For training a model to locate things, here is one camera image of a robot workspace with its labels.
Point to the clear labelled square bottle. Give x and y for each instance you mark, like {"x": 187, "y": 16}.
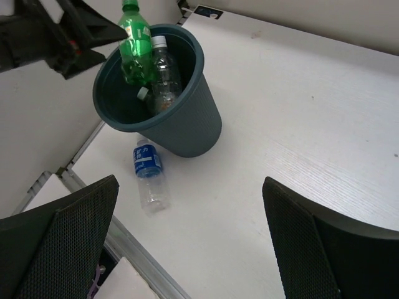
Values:
{"x": 145, "y": 95}

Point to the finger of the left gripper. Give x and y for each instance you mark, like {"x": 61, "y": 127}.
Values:
{"x": 84, "y": 27}
{"x": 81, "y": 63}

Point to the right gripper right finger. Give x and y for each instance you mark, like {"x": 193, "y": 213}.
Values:
{"x": 324, "y": 254}

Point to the dark green plastic bin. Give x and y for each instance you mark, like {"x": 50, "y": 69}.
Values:
{"x": 190, "y": 127}

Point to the green soda bottle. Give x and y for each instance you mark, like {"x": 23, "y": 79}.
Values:
{"x": 136, "y": 50}

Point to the clear unlabelled plastic bottle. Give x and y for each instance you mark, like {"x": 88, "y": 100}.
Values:
{"x": 167, "y": 85}

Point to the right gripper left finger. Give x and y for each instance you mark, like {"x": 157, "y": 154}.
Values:
{"x": 53, "y": 251}

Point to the blue label water bottle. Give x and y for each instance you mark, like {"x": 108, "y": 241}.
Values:
{"x": 153, "y": 189}

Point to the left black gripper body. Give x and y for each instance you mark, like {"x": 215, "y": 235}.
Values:
{"x": 29, "y": 35}

